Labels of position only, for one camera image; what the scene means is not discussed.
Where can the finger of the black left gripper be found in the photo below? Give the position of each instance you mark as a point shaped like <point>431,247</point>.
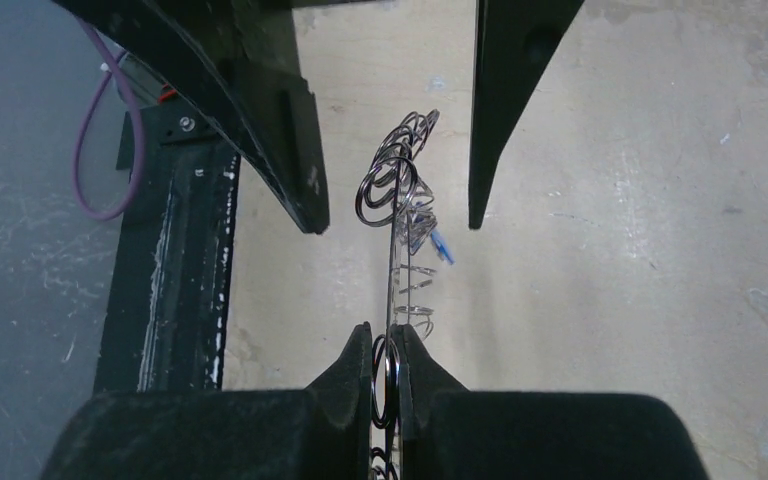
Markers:
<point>236,62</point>
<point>514,43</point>

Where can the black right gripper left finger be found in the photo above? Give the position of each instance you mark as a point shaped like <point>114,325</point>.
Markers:
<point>321,431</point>

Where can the small blue key tag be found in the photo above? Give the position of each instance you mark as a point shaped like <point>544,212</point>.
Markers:
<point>441,248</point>

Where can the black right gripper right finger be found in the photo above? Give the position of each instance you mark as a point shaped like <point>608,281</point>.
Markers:
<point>450,432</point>

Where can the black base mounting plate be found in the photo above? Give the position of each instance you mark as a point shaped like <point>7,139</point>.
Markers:
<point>166,321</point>

